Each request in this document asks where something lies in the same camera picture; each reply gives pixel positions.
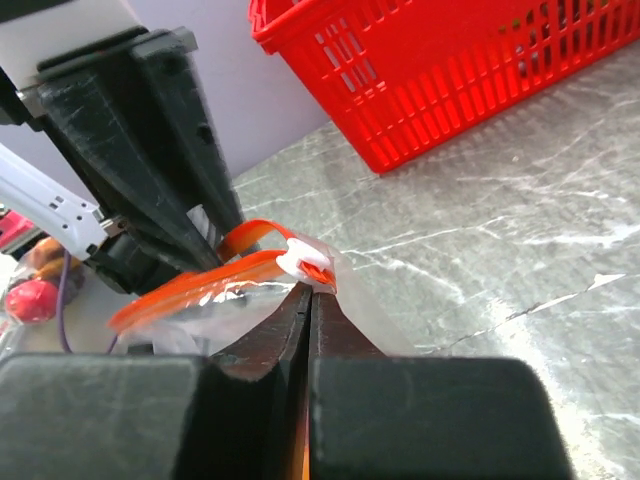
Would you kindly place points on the clear zip top bag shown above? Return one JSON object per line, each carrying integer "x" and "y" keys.
{"x": 202, "y": 313}

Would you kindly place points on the pink plastic object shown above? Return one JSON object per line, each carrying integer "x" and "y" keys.
{"x": 15, "y": 231}

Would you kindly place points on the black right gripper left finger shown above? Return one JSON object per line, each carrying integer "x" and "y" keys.
{"x": 238, "y": 414}

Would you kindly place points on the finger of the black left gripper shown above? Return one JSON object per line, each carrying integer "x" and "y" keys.
{"x": 96, "y": 98}
{"x": 166, "y": 67}

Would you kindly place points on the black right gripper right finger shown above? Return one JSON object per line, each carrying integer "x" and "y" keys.
{"x": 374, "y": 416}

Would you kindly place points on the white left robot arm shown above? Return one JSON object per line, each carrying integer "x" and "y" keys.
{"x": 86, "y": 229}

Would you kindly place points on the red plastic basket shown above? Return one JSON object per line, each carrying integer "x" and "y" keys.
{"x": 400, "y": 77}

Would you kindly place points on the clear box of toys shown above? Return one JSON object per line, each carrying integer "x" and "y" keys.
{"x": 35, "y": 290}

